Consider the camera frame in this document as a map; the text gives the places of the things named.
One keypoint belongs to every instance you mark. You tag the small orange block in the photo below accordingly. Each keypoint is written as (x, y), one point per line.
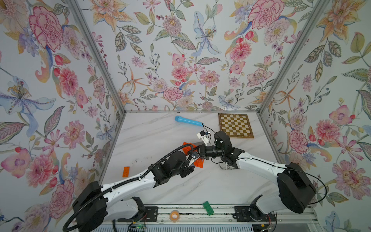
(125, 173)

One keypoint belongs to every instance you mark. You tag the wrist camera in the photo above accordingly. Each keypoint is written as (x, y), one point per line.
(193, 157)
(204, 136)

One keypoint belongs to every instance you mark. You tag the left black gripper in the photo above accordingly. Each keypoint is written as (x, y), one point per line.
(188, 171)

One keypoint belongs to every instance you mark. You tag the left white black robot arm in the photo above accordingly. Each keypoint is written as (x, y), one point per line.
(98, 203)

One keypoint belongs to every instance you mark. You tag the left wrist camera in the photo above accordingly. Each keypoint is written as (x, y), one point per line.
(193, 157)

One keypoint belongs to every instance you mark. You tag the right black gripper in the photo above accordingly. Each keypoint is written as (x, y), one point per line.
(203, 151)

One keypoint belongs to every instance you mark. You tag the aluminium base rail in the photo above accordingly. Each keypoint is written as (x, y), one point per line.
(223, 214)

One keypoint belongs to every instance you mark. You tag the orange fluffy cloth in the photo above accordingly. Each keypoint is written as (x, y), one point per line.
(189, 149)

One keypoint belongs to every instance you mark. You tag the wooden chessboard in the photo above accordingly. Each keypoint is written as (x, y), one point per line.
(236, 125)

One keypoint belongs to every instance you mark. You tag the green plastic block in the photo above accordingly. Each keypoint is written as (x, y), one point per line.
(208, 208)

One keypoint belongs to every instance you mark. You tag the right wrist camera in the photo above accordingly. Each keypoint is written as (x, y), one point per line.
(204, 136)

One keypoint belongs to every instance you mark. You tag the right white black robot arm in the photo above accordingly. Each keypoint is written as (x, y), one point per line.
(294, 190)

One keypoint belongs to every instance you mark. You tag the orange tape roll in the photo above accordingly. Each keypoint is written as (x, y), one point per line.
(174, 216)

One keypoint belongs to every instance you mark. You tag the blue cylindrical case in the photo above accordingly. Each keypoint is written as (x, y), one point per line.
(188, 121)

